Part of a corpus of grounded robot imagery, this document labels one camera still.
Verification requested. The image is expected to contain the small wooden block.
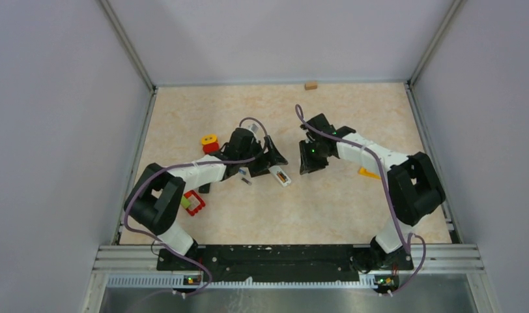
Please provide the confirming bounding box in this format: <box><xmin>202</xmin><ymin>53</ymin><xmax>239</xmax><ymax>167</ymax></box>
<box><xmin>304</xmin><ymin>82</ymin><xmax>318</xmax><ymax>91</ymax></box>

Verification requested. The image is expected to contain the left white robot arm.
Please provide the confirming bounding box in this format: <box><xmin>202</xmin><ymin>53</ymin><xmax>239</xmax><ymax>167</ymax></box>
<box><xmin>124</xmin><ymin>127</ymin><xmax>288</xmax><ymax>270</ymax></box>

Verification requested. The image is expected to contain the black remote control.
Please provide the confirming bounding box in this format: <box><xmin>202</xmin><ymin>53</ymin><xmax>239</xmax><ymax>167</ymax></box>
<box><xmin>198</xmin><ymin>183</ymin><xmax>210</xmax><ymax>194</ymax></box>

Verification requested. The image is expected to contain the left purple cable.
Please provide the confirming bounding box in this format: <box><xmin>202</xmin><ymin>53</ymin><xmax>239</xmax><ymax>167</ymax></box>
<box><xmin>123</xmin><ymin>117</ymin><xmax>270</xmax><ymax>299</ymax></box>

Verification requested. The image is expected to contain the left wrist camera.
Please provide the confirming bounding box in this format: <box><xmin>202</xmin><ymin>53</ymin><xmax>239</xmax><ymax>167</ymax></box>
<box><xmin>246</xmin><ymin>123</ymin><xmax>261</xmax><ymax>136</ymax></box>

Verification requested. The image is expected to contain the orange battery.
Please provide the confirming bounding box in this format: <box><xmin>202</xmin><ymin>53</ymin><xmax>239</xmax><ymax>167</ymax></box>
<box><xmin>277</xmin><ymin>171</ymin><xmax>287</xmax><ymax>183</ymax></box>

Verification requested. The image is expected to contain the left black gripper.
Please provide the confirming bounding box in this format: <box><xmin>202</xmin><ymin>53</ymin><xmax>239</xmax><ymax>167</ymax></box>
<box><xmin>238</xmin><ymin>135</ymin><xmax>287</xmax><ymax>177</ymax></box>

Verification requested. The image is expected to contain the white remote control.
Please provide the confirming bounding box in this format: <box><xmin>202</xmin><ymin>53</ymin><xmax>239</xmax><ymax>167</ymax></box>
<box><xmin>269</xmin><ymin>166</ymin><xmax>292</xmax><ymax>187</ymax></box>

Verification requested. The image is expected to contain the yellow triangle frame toy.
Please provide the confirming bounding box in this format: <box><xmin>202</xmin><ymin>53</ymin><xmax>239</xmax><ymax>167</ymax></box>
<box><xmin>358</xmin><ymin>167</ymin><xmax>381</xmax><ymax>179</ymax></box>

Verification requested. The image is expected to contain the black battery right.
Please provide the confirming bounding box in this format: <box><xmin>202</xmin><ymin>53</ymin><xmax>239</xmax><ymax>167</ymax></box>
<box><xmin>241</xmin><ymin>177</ymin><xmax>252</xmax><ymax>185</ymax></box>

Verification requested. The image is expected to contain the red toy basket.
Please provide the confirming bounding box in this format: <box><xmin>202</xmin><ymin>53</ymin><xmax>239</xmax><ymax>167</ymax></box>
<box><xmin>183</xmin><ymin>190</ymin><xmax>206</xmax><ymax>216</ymax></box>

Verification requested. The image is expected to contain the green block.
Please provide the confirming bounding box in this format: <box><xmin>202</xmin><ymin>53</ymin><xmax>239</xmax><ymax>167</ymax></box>
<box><xmin>180</xmin><ymin>196</ymin><xmax>191</xmax><ymax>209</ymax></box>

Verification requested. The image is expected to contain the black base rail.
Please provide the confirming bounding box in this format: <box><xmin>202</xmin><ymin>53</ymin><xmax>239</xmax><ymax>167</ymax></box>
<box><xmin>156</xmin><ymin>245</ymin><xmax>414</xmax><ymax>283</ymax></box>

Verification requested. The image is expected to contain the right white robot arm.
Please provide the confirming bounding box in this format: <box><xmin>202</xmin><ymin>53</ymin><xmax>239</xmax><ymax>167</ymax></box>
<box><xmin>299</xmin><ymin>113</ymin><xmax>446</xmax><ymax>269</ymax></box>

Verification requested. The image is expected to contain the red yellow toy block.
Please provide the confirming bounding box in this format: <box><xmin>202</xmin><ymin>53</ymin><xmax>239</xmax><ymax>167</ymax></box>
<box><xmin>201</xmin><ymin>134</ymin><xmax>220</xmax><ymax>155</ymax></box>

